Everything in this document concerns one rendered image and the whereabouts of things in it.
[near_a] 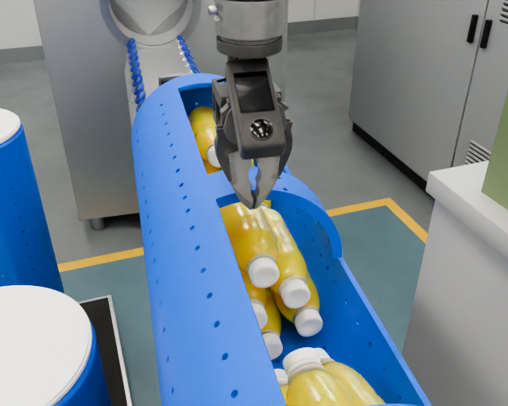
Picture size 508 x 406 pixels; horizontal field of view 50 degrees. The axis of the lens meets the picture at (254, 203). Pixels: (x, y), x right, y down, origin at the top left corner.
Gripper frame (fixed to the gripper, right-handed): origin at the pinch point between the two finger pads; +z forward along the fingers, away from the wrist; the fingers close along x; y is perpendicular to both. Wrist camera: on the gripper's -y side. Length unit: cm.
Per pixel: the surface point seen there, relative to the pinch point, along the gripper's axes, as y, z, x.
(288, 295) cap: -2.5, 14.0, -4.2
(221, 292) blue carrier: -13.1, 2.0, 6.7
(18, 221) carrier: 70, 43, 45
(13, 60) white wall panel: 460, 119, 109
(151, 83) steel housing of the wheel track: 131, 31, 5
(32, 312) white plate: 9.0, 20.1, 31.1
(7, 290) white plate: 15.1, 20.1, 35.3
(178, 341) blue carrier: -14.6, 6.4, 11.6
